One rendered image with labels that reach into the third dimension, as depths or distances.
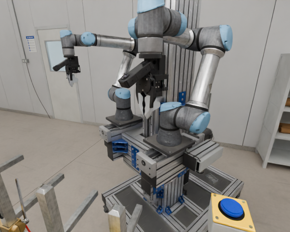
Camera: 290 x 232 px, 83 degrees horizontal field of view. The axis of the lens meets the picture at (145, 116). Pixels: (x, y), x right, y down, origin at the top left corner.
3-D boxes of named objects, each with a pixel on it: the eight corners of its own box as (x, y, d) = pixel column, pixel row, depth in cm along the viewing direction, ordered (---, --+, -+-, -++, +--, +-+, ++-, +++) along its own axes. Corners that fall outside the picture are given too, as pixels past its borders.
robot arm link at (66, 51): (63, 48, 105) (60, 48, 111) (65, 55, 106) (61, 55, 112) (75, 48, 109) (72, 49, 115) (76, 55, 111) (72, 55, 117)
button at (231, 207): (218, 201, 35) (219, 195, 34) (239, 206, 34) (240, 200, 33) (220, 217, 31) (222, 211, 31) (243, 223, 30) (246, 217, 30)
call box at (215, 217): (206, 217, 39) (211, 192, 37) (239, 225, 37) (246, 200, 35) (207, 247, 33) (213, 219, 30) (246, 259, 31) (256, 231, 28)
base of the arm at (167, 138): (168, 132, 108) (168, 118, 104) (187, 140, 97) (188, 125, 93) (151, 139, 99) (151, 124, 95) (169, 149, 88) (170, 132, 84)
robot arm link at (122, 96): (119, 109, 122) (118, 91, 118) (113, 105, 133) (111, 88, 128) (133, 107, 128) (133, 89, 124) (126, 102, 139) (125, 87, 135)
